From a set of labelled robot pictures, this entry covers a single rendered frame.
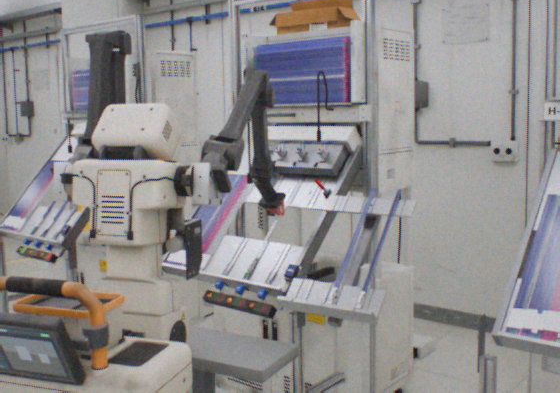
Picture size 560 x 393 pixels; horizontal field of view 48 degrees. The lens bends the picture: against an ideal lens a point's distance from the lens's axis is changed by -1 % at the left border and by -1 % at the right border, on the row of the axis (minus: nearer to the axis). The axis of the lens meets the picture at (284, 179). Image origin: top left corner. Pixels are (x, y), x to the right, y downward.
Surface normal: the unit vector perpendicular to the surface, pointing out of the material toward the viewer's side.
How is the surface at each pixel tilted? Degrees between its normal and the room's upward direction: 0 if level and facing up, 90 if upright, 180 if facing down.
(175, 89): 90
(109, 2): 90
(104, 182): 82
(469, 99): 90
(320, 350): 90
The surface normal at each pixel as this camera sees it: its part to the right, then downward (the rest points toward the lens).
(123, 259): -0.31, -0.04
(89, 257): -0.63, 0.09
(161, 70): 0.77, 0.05
